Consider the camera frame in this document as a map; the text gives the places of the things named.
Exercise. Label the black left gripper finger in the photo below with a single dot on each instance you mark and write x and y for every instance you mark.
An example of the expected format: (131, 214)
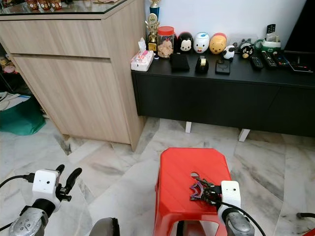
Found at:
(73, 179)
(60, 168)

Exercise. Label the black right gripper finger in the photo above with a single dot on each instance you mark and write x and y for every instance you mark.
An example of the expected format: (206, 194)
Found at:
(205, 198)
(206, 184)

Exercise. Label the red plastic stool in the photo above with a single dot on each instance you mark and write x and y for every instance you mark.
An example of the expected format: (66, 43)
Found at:
(177, 206)

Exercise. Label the grey robot leg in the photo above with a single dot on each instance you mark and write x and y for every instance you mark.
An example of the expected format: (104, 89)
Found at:
(106, 228)

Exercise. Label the green bag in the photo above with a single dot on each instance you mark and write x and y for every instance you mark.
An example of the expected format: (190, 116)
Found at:
(24, 120)

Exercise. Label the light wooden cabinet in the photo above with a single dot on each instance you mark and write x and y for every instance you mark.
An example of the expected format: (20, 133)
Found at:
(78, 88)

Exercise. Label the black tv console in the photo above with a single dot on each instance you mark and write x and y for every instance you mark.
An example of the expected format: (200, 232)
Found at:
(216, 98)

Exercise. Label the pink plush toy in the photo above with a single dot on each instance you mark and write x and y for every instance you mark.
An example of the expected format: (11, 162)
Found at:
(8, 68)

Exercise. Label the black tape dispenser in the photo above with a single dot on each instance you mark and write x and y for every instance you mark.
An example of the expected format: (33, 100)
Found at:
(202, 65)

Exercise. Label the black wallet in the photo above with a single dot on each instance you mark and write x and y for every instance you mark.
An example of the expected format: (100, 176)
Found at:
(179, 63)

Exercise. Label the pink tissue pack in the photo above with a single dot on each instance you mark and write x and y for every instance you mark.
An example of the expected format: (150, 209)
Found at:
(141, 60)

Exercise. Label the yellow bear plush toy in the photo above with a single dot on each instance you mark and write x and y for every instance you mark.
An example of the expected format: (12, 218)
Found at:
(218, 44)

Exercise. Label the small black bear toy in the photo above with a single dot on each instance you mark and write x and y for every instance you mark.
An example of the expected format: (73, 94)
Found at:
(246, 49)

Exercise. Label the white duck plush toy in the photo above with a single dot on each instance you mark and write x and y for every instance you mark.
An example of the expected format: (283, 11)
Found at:
(202, 43)

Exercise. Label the black mouse plush toy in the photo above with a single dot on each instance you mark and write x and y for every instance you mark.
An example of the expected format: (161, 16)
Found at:
(185, 43)

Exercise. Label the red lid cookie jar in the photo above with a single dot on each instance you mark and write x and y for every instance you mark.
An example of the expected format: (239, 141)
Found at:
(166, 45)

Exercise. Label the green desk holder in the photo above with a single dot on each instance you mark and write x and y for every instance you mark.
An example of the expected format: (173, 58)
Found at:
(270, 46)

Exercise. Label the black set-top box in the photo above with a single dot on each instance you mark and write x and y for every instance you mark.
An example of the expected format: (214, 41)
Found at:
(302, 66)

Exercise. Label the gold trophy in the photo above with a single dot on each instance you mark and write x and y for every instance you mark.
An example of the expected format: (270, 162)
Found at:
(152, 27)

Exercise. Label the upright black remote control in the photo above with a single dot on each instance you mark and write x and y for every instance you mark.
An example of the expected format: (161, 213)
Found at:
(271, 30)

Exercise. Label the blue trophy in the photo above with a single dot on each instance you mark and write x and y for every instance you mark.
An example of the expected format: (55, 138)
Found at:
(155, 7)

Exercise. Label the black television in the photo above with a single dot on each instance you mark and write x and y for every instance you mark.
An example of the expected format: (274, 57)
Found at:
(302, 24)

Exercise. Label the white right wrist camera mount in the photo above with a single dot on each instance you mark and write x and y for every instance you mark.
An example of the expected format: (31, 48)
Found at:
(230, 194)

